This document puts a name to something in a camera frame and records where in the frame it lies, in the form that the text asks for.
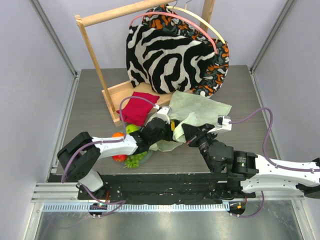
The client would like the pale green plastic bag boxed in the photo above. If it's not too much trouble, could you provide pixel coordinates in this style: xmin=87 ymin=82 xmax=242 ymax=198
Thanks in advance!
xmin=150 ymin=91 xmax=232 ymax=152

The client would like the red apple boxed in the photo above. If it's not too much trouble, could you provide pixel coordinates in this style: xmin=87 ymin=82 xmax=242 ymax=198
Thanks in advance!
xmin=112 ymin=154 xmax=128 ymax=162

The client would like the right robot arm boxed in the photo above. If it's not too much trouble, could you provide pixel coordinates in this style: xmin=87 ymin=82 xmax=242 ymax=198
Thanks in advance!
xmin=182 ymin=123 xmax=320 ymax=199

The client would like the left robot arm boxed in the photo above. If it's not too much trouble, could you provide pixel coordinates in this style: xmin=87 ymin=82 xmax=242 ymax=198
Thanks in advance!
xmin=57 ymin=117 xmax=173 ymax=200

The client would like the red folded cloth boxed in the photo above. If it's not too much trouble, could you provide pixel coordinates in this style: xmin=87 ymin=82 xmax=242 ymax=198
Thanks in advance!
xmin=122 ymin=91 xmax=160 ymax=127

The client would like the green apple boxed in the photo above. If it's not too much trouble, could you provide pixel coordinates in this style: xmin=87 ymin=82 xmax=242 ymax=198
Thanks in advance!
xmin=125 ymin=124 xmax=141 ymax=134

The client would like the grey blue plate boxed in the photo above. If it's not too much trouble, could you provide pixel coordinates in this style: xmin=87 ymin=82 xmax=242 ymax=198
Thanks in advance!
xmin=138 ymin=150 xmax=153 ymax=168

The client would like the green grape bunch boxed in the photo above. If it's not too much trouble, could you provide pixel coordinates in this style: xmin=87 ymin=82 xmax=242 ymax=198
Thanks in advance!
xmin=124 ymin=151 xmax=148 ymax=169

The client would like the orange fruit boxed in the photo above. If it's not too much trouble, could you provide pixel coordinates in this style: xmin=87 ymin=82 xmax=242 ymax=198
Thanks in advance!
xmin=112 ymin=132 xmax=125 ymax=138

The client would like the wooden clothes rack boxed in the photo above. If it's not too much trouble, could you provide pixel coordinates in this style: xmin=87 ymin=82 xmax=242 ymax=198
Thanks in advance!
xmin=74 ymin=0 xmax=217 ymax=128

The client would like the zebra pattern garment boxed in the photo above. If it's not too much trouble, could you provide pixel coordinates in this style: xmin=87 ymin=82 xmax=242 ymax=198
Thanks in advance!
xmin=126 ymin=24 xmax=216 ymax=94

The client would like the pink clothes hanger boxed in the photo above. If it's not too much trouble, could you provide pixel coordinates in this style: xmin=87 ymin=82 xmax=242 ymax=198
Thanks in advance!
xmin=131 ymin=5 xmax=226 ymax=54

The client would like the cream clothes hanger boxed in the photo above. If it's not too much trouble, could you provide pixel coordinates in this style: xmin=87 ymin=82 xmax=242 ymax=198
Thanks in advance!
xmin=167 ymin=0 xmax=226 ymax=44

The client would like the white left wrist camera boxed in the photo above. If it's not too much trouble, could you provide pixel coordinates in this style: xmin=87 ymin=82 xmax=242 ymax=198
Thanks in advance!
xmin=154 ymin=106 xmax=172 ymax=124

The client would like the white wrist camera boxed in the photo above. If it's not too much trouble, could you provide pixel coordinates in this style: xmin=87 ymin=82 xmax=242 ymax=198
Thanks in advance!
xmin=154 ymin=106 xmax=172 ymax=124
xmin=207 ymin=115 xmax=232 ymax=134

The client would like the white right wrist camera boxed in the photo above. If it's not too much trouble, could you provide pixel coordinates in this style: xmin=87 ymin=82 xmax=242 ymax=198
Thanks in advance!
xmin=207 ymin=115 xmax=232 ymax=134

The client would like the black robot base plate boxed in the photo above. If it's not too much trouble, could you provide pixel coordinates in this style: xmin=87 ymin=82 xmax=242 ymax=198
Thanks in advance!
xmin=94 ymin=172 xmax=256 ymax=205

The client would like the white slotted cable duct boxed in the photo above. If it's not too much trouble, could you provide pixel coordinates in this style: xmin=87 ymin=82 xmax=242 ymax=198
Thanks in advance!
xmin=42 ymin=202 xmax=230 ymax=213

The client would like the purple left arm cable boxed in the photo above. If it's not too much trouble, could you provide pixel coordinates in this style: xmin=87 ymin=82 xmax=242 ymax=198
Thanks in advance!
xmin=60 ymin=96 xmax=161 ymax=217

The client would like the aluminium frame rail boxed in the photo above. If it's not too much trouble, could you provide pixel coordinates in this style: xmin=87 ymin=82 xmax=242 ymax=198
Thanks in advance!
xmin=29 ymin=0 xmax=77 ymax=78

